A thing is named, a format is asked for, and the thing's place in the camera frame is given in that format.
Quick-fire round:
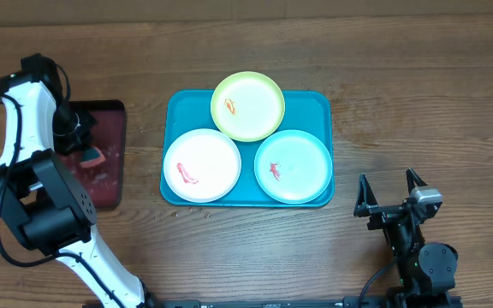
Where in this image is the light blue plate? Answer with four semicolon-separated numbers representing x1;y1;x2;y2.
254;129;333;205

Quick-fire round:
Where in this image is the yellow-green plate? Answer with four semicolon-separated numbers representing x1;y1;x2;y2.
210;71;286;142

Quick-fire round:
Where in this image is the white plate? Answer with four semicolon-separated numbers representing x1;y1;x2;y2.
163;128;241;203

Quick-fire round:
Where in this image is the teal plastic tray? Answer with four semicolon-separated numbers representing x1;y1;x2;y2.
163;89;334;208

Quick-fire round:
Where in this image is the dark red water tray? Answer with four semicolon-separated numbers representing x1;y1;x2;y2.
61;100;127;210

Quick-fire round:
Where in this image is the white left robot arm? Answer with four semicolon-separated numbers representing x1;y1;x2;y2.
0;54;161;307

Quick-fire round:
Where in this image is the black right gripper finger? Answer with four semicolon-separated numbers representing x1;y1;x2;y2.
356;174;378;210
406;168;426;191

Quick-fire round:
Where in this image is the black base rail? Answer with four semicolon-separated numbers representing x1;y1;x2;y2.
82;296;463;308

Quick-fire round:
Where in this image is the black and pink sponge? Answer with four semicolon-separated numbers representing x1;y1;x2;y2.
80;146;106;169

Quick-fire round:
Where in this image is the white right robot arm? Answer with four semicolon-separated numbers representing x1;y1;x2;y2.
349;169;462;307

